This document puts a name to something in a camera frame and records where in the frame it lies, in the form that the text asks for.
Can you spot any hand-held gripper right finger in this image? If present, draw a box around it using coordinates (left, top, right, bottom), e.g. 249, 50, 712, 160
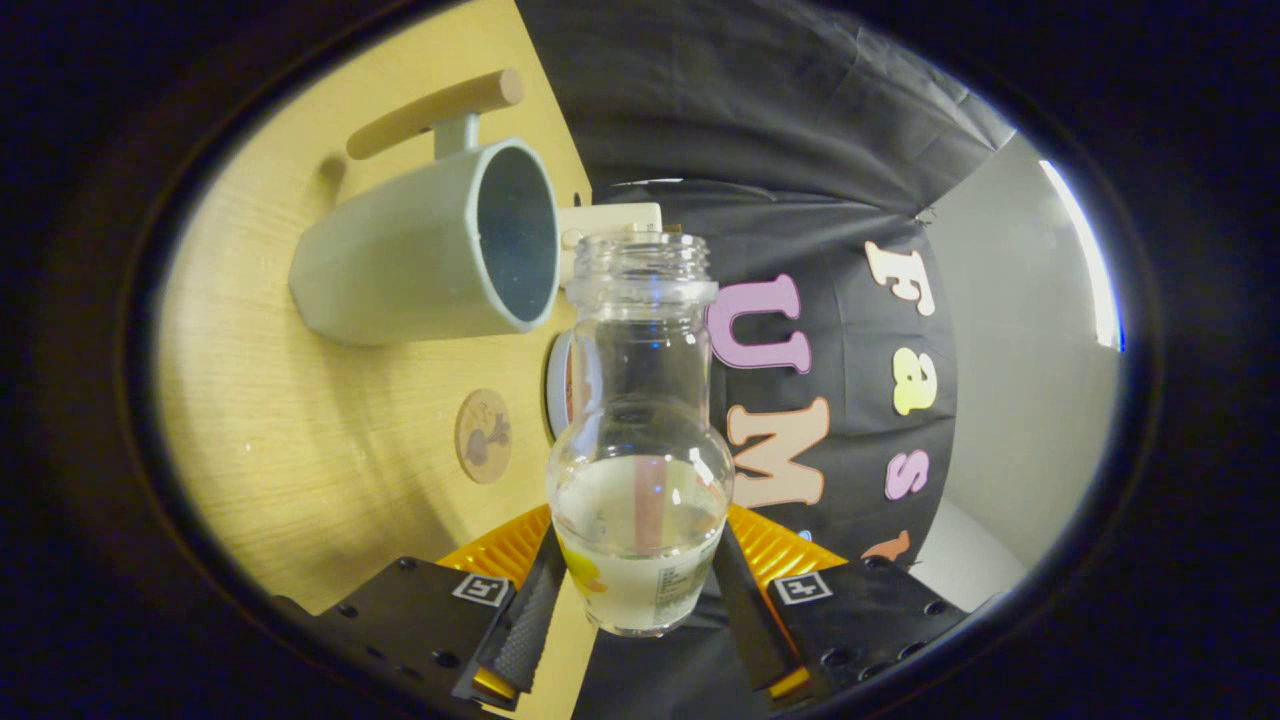
712, 503, 973, 707

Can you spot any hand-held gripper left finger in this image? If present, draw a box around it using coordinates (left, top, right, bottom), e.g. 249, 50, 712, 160
275, 503, 569, 713

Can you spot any clear glass juice bottle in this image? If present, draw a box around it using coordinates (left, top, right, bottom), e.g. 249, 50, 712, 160
546, 232, 736, 638

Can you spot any round cork coaster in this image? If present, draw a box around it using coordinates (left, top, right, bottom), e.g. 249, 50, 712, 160
455, 389, 513, 485

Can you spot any pale green cup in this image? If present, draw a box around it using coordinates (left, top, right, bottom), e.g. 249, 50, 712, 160
289, 68, 561, 348

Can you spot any blue plate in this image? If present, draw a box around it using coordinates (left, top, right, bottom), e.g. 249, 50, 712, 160
545, 330, 576, 441

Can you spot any wooden table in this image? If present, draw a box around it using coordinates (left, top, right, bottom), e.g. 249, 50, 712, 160
155, 0, 601, 720

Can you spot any white toaster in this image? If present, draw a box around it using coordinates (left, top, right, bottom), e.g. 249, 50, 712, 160
556, 203, 665, 286

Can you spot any black backdrop cloth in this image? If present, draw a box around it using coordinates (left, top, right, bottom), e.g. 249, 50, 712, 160
515, 0, 1019, 720

